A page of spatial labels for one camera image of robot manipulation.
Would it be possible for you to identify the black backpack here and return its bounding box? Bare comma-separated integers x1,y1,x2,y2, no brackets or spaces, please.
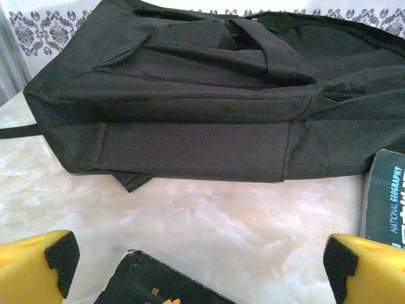
0,0,405,194

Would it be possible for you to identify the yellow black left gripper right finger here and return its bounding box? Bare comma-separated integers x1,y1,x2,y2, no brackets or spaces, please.
322,233,405,304

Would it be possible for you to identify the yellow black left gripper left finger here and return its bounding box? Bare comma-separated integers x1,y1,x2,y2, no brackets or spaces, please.
0,230,80,304

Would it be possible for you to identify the black book with orange title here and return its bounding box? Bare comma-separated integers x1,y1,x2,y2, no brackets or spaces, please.
93,249,237,304

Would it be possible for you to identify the National Geography book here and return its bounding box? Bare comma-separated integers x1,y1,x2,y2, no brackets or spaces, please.
359,148,405,246

